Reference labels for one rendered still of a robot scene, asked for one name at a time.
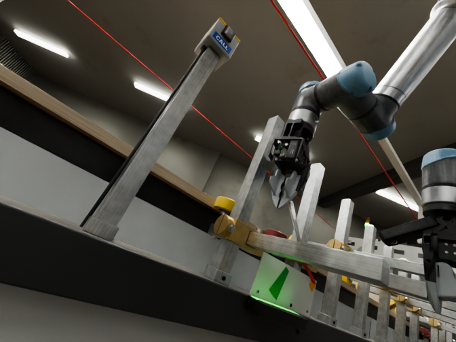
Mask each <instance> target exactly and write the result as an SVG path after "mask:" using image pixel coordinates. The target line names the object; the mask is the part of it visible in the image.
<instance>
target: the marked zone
mask: <svg viewBox="0 0 456 342"><path fill-rule="evenodd" d="M288 272H289V270H288V269H287V267H285V269H284V270H283V272H282V273H281V274H280V275H279V277H278V278H277V280H276V281H275V282H274V283H273V285H272V286H271V288H270V289H269V291H270V293H271V294H272V296H273V297H274V298H275V300H277V298H278V296H279V293H280V291H281V289H282V287H283V284H284V282H285V280H286V277H287V275H288Z"/></svg>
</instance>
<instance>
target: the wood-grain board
mask: <svg viewBox="0 0 456 342"><path fill-rule="evenodd" d="M0 86H3V87H4V88H6V89H8V90H9V91H11V92H13V93H14V94H16V95H18V96H19V97H21V98H23V99H25V100H26V101H28V102H30V103H31V104H33V105H35V106H36V107H38V108H40V109H41V110H43V111H45V112H46V113H48V114H50V115H51V116H53V117H55V118H56V119H58V120H60V121H62V122H63V123H65V124H66V125H68V126H70V127H72V128H73V129H75V130H76V131H78V132H81V133H82V134H84V135H85V136H87V137H88V138H91V139H92V140H94V141H95V142H97V143H99V144H100V145H102V146H104V147H106V148H107V149H109V150H110V151H112V152H114V153H116V154H118V155H119V156H121V157H122V158H124V159H127V157H128V156H129V154H130V153H131V152H132V150H133V149H134V148H133V147H131V146H130V145H128V144H126V143H125V142H124V141H122V140H120V139H118V138H117V137H116V136H114V135H112V134H111V133H109V132H107V131H106V130H104V129H103V128H101V127H100V126H98V125H96V124H95V123H93V122H92V121H90V120H89V119H87V118H85V117H84V116H82V115H80V114H79V113H78V112H76V111H74V110H72V109H71V108H70V107H68V106H66V105H65V104H63V103H61V102H60V101H59V100H57V99H55V98H54V97H52V96H50V95H49V94H47V93H46V92H44V91H43V90H41V89H39V88H38V87H36V86H35V85H33V84H32V83H30V82H28V81H27V80H25V79H23V78H22V77H21V76H19V75H17V74H15V73H14V72H13V71H11V70H9V69H8V68H6V67H5V66H3V65H2V64H0ZM149 174H151V175H153V176H154V177H156V178H158V179H159V180H161V181H163V182H165V183H166V184H168V185H170V186H171V187H173V188H175V189H176V190H178V191H180V192H181V193H183V194H185V195H186V196H188V197H190V198H191V199H193V200H195V201H197V202H198V203H200V204H201V205H203V206H205V207H207V208H209V209H210V210H212V211H213V212H215V213H217V214H219V215H220V212H219V211H217V210H216V209H214V203H215V201H216V200H215V199H213V198H212V197H210V196H209V195H207V194H205V193H204V192H203V191H200V190H199V189H198V188H196V187H194V186H193V185H191V184H190V183H188V182H187V181H185V180H183V179H182V178H180V177H179V176H177V175H175V174H174V173H172V172H171V171H169V170H167V169H166V168H164V167H163V166H161V165H159V164H158V163H157V162H156V163H155V165H154V166H153V168H152V169H151V171H150V173H149ZM220 216H221V215H220ZM248 226H250V227H252V228H253V229H260V230H262V229H261V228H259V227H257V226H256V225H255V224H253V223H251V222H250V221H249V222H248ZM262 234H265V231H264V230H262ZM317 273H318V274H320V275H321V276H323V277H325V278H327V275H328V271H325V270H323V269H318V270H317ZM341 287H342V288H344V289H345V290H347V291H348V292H350V293H352V294H353V295H356V291H357V289H356V288H354V287H353V286H351V285H349V284H348V283H347V282H344V281H343V280H341ZM368 303H369V304H370V305H372V306H374V307H376V308H377V309H378V305H379V303H378V302H376V301H375V300H373V299H372V298H370V297H369V299H368Z"/></svg>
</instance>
